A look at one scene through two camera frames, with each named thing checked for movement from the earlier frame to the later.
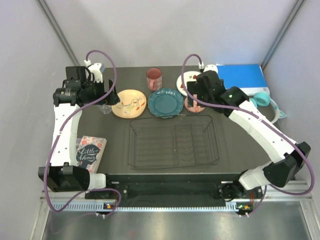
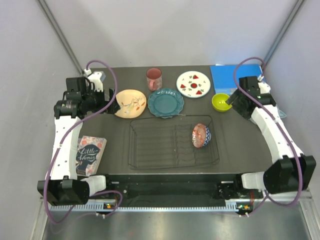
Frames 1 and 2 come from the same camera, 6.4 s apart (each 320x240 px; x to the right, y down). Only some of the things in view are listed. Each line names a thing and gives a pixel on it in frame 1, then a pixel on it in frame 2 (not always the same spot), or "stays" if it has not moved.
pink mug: [154, 78] stays
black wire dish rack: [172, 141] stays
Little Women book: [89, 151] stays
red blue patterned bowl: [195, 108] -> [201, 135]
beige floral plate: [132, 104] stays
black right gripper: [199, 92] -> [234, 103]
